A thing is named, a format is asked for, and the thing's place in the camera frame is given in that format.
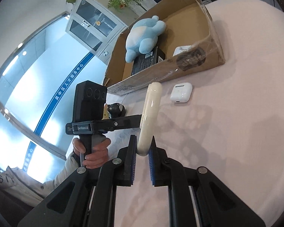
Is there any clear phone case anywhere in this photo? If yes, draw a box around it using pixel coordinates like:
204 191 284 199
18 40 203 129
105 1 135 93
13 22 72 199
137 82 162 156

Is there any black small figurine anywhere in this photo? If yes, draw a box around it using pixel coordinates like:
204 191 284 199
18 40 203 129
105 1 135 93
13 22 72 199
103 103 126 119

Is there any white earbuds case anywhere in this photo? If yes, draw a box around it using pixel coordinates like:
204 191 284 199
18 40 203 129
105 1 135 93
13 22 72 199
170 82 193 103

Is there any black product box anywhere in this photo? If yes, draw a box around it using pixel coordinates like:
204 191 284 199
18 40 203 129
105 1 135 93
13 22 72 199
131 47 165 75

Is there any blue plush toy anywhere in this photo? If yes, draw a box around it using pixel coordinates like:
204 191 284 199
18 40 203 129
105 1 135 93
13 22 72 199
125 15 166 63

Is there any person left forearm sleeve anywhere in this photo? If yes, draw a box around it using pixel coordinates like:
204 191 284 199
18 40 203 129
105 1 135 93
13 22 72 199
0 152 80 207

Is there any person left hand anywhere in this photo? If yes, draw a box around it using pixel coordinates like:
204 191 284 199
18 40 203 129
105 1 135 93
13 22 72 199
72 138 111 169

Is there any white item in box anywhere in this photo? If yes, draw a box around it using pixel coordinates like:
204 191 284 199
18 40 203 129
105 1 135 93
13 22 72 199
173 45 192 56

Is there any cardboard box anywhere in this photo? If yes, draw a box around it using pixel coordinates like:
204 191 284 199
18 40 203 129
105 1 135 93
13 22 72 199
103 0 225 96

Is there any white glass cabinet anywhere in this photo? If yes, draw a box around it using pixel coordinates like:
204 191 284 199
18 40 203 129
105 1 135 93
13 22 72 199
66 0 127 65

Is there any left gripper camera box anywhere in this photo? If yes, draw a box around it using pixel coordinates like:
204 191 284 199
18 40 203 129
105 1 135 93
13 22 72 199
72 80 107 122

